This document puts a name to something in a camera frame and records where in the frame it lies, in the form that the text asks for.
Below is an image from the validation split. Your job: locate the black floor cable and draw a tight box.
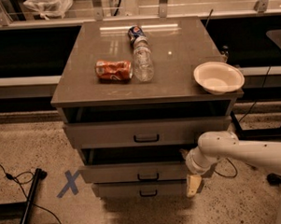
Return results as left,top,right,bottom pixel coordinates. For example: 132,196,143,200
0,154,68,224
208,64,278,180

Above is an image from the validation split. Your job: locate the clear plastic bag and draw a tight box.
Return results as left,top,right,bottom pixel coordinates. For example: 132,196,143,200
23,0,73,19

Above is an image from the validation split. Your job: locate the grey top drawer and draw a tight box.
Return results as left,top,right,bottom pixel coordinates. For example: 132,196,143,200
63,116,231,149

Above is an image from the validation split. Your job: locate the blue tape cross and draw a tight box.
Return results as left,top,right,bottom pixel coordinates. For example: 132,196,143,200
57,170,79,199

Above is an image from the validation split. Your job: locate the black stand leg right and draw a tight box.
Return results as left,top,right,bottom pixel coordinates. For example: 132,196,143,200
231,112,246,140

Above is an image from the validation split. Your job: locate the black floor cable right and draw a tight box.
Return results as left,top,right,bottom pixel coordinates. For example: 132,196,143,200
208,64,278,180

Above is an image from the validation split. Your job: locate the black stand leg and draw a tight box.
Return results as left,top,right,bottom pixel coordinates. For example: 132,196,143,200
20,168,47,224
231,112,246,140

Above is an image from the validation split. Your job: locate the black stand leg left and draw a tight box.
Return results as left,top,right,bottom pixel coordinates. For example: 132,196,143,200
20,168,47,224

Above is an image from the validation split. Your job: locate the black antenna rod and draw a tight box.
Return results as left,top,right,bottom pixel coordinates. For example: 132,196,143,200
204,9,214,29

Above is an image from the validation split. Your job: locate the white paper bowl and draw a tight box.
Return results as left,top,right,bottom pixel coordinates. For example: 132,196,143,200
193,62,245,95

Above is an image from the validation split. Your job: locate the crushed orange soda can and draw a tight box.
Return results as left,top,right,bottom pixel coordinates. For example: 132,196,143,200
94,60,133,81

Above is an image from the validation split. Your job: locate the blue pepsi can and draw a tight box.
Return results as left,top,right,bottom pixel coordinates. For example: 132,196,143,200
128,25,146,45

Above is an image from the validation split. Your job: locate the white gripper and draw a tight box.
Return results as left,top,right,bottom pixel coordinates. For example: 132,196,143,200
179,147,213,198

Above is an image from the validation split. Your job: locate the grey drawer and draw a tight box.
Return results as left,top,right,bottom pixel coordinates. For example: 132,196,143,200
63,116,231,149
91,179,188,199
78,144,196,184

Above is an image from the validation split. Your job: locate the black floor cable left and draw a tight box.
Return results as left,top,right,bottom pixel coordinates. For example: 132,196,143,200
0,154,68,224

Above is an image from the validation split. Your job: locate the grey drawer cabinet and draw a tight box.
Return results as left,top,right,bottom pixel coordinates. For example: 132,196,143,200
51,17,243,198

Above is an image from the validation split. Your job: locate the clear plastic water bottle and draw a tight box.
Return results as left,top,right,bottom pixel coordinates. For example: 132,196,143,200
133,36,155,82

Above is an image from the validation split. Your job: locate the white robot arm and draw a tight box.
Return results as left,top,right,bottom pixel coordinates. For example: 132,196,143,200
179,131,281,224

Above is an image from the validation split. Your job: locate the grey bottom drawer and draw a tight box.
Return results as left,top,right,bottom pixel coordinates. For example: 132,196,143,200
91,179,188,199

